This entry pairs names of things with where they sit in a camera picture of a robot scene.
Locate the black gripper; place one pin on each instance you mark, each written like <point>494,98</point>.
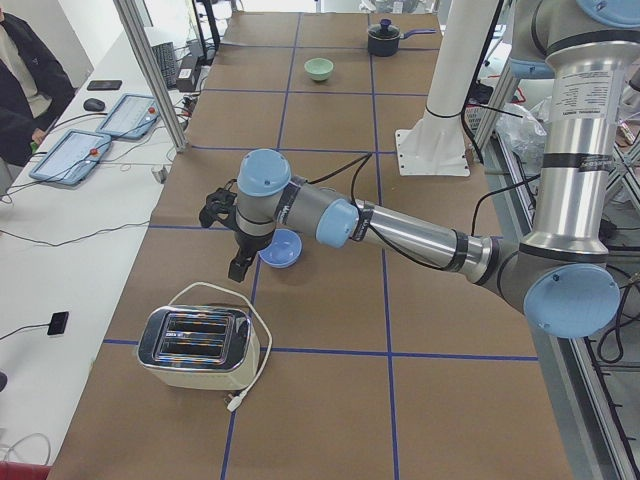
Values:
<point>247,242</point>

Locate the blue bowl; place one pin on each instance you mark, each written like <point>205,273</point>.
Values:
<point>284,249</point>

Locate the green bowl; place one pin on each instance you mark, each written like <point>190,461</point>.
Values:
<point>319,69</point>

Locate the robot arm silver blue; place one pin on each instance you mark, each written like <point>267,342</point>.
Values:
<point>556,274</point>

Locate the cream chrome toaster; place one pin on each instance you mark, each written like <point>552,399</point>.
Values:
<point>200,347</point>

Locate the far blue teach pendant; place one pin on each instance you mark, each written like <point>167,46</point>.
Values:
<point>131,118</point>

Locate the blue teach pendant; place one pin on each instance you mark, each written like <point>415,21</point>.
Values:
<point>72,158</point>
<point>131,118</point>

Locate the small black square device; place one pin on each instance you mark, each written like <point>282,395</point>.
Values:
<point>58,323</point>

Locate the near blue teach pendant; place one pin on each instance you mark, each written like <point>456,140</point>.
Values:
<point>72,158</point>

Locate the black computer mouse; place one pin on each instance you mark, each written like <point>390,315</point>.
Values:
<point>94,105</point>

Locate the black keyboard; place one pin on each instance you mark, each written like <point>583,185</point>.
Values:
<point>165,56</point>

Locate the black smartphone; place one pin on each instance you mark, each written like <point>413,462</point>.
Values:
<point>104,85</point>

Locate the dark blue saucepan with lid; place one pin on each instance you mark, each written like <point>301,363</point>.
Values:
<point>384,37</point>

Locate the person in dark jacket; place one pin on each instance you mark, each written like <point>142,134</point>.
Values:
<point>35,89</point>

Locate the clear plastic bag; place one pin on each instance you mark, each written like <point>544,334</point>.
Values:
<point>521,132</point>

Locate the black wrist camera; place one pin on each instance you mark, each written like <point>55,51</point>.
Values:
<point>220,207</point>

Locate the white central pillar mount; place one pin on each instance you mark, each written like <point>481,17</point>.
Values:
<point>435,145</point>

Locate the aluminium frame post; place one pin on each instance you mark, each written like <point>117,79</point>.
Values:
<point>133,26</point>

